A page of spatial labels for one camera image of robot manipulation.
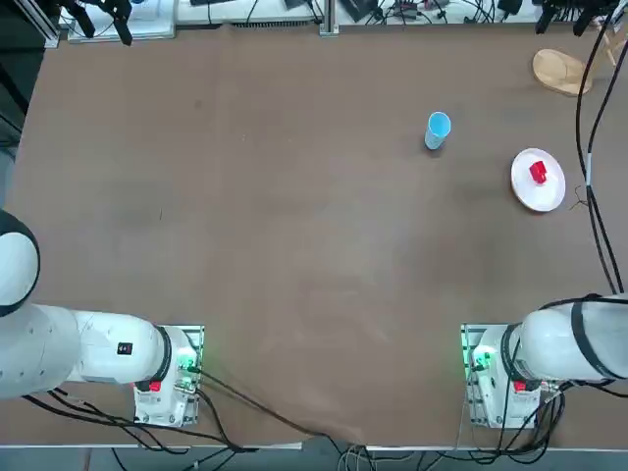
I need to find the blue plastic cup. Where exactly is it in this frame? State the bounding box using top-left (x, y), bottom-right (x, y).
top-left (423, 111), bottom-right (453, 151)

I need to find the wooden cup rack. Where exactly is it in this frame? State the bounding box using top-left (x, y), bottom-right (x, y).
top-left (532, 19), bottom-right (628, 98)

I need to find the pink plate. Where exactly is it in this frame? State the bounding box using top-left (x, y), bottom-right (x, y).
top-left (509, 147), bottom-right (567, 214)

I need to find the long black power brick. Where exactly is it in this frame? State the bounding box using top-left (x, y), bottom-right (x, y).
top-left (340, 0), bottom-right (385, 24)

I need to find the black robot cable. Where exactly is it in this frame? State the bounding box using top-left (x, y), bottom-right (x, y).
top-left (575, 22), bottom-right (620, 294)
top-left (586, 46), bottom-right (627, 295)

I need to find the long cable duct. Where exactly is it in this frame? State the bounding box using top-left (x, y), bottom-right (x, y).
top-left (175, 17), bottom-right (323, 26)

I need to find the aluminium post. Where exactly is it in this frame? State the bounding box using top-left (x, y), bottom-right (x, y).
top-left (318, 0), bottom-right (340, 36)

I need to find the black cable across table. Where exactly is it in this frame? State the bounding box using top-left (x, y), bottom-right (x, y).
top-left (194, 370), bottom-right (367, 443)

